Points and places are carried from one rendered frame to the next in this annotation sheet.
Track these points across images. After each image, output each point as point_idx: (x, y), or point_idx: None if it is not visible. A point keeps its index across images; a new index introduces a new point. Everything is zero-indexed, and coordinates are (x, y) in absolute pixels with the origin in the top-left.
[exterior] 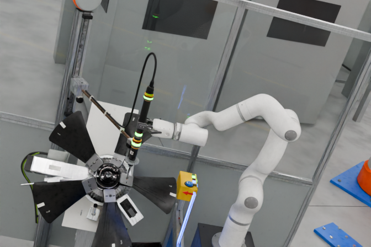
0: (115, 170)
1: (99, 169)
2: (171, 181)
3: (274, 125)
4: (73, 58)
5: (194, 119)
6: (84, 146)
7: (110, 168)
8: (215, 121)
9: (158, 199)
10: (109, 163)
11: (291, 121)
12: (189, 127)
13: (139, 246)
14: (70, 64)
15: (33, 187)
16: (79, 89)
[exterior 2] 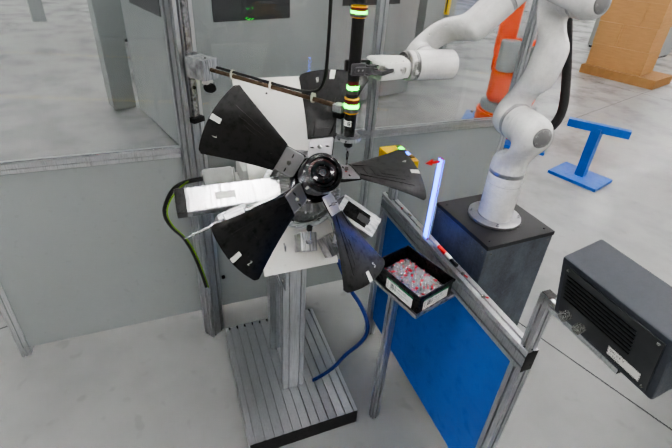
0: (329, 161)
1: (307, 167)
2: (401, 155)
3: None
4: (176, 21)
5: (423, 41)
6: (265, 142)
7: (322, 161)
8: (471, 25)
9: (402, 183)
10: (317, 153)
11: None
12: (428, 50)
13: (385, 262)
14: (175, 34)
15: (214, 232)
16: (205, 68)
